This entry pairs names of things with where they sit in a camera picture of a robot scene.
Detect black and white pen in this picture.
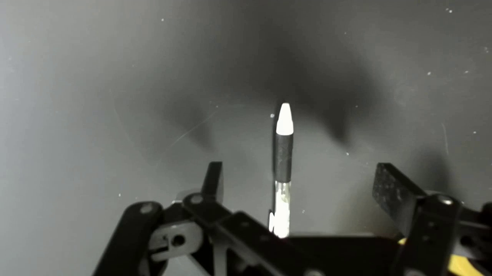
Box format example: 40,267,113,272
268,103,296,238

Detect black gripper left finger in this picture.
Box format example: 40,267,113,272
93,163,288,276

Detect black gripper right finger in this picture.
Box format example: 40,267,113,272
372,163,492,276

